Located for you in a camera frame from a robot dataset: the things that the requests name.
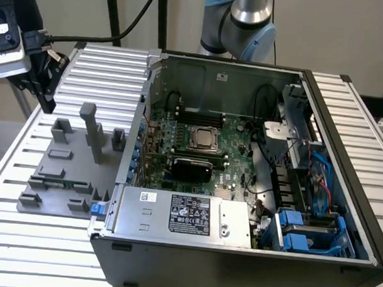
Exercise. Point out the green RAM stick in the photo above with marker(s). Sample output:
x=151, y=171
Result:
x=66, y=184

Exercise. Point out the black graphics card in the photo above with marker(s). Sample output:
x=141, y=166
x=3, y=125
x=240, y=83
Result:
x=192, y=171

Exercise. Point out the grey parts rack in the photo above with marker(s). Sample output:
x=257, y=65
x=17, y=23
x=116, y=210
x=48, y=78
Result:
x=66, y=171

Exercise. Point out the blue disk bay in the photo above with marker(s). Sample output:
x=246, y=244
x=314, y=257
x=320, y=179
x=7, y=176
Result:
x=295, y=228

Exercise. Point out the black case fan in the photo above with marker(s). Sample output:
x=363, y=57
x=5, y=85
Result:
x=318, y=193

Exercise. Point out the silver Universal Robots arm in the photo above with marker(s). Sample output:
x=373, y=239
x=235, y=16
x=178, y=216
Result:
x=251, y=10

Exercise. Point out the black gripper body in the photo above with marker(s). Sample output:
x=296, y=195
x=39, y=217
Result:
x=47, y=76

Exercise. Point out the blue case latch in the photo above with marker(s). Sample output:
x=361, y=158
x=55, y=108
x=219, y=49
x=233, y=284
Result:
x=97, y=209

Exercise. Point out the metal drive cage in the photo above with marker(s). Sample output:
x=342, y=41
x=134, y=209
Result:
x=297, y=107

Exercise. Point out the green motherboard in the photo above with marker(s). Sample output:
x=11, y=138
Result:
x=236, y=162

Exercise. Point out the silver power supply unit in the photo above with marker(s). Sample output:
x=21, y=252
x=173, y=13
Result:
x=154, y=219

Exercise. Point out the black open PC case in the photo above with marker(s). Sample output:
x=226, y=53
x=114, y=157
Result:
x=235, y=270

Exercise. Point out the CPU in socket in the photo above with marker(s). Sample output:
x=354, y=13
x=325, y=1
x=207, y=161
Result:
x=203, y=137

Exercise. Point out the black stand pole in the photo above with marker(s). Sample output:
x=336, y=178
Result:
x=162, y=18
x=114, y=12

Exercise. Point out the empty black RAM slots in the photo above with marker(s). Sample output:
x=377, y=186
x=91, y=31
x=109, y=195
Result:
x=201, y=117

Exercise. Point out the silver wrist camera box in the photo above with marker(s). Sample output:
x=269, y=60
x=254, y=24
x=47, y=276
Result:
x=6, y=57

